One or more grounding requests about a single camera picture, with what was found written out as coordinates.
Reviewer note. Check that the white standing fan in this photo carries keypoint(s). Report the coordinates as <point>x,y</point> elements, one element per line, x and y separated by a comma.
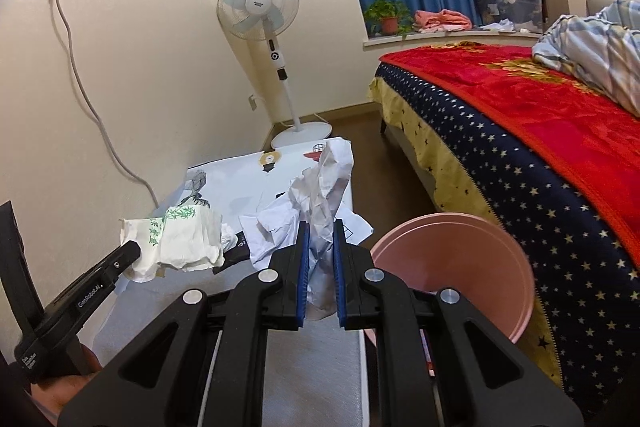
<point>257,2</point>

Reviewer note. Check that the white fan plug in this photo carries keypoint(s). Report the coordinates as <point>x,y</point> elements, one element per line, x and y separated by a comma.
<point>252,102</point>

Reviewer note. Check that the clear plastic storage box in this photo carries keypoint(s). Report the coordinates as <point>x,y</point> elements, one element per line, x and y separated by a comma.
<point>507,7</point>

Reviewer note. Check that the red blanket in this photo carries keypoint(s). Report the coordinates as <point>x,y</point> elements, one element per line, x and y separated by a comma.
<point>525,107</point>

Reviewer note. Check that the white paper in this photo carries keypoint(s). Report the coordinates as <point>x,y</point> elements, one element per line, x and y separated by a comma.
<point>320,187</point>

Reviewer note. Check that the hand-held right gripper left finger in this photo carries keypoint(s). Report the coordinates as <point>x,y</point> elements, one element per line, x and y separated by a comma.
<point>301,277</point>

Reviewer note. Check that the potted green plant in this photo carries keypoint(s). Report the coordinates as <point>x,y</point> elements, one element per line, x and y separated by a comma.
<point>387,14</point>

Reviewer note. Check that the black cloth item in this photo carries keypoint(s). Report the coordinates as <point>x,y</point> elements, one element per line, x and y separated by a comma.
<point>235,253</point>

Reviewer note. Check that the bed with red blanket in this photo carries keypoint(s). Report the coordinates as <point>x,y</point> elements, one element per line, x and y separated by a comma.
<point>525,217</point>

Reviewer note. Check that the yellow star sheet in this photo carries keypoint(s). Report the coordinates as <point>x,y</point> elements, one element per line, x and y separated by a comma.
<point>425,142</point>

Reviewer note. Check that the white cloth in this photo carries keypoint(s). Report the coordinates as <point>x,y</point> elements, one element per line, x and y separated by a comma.
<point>505,26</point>

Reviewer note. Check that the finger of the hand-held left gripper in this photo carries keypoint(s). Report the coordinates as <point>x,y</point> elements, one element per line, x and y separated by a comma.
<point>122,259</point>

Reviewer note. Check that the white green-printed tissue wrapper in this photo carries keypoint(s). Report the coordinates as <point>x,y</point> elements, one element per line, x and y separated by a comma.
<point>185,242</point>

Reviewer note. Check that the pink plastic bin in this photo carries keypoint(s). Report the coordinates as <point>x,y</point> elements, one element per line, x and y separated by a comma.
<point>450,257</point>

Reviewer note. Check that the white window sill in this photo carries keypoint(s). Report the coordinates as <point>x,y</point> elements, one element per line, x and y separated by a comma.
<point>425,39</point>

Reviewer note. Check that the white printed table cover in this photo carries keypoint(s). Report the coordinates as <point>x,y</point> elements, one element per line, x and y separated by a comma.
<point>225,187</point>

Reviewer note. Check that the pink folded clothes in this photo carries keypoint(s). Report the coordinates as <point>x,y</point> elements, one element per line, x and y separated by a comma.
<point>442,21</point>

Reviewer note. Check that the striped blanket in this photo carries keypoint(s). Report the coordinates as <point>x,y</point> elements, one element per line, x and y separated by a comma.
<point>595,47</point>

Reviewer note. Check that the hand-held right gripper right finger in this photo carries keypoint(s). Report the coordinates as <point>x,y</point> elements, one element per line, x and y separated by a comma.
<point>339,277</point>

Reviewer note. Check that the person's left hand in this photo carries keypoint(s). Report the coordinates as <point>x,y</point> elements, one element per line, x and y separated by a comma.
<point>65,394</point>

